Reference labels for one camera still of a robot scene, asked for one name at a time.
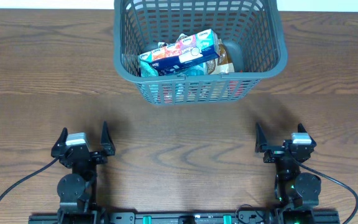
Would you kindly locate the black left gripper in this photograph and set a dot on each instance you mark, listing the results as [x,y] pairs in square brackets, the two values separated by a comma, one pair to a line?
[107,146]

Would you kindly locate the Kleenex tissue multipack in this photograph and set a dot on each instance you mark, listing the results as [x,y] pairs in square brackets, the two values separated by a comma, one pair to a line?
[187,51]

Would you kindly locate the grey plastic mesh basket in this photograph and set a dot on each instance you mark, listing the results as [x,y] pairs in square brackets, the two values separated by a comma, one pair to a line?
[251,31]

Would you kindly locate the orange spaghetti packet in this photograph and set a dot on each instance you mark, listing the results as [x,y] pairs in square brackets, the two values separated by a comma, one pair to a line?
[187,89]

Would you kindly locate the teal white packet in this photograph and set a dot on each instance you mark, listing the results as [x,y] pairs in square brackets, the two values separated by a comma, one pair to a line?
[146,70]

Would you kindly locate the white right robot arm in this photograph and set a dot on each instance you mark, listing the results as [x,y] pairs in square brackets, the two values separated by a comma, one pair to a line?
[296,191]

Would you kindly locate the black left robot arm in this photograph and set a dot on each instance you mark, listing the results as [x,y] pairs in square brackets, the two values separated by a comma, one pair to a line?
[77,190]

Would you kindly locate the teal white pouch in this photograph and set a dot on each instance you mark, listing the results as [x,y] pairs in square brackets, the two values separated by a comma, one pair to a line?
[196,70]

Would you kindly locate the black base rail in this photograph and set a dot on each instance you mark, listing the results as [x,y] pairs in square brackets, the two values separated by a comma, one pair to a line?
[240,216]

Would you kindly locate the brown white grain bag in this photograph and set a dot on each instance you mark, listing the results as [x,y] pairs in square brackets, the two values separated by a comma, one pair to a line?
[211,66]
[224,61]

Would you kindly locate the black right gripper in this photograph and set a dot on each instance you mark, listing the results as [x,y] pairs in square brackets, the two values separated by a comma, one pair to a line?
[275,150]

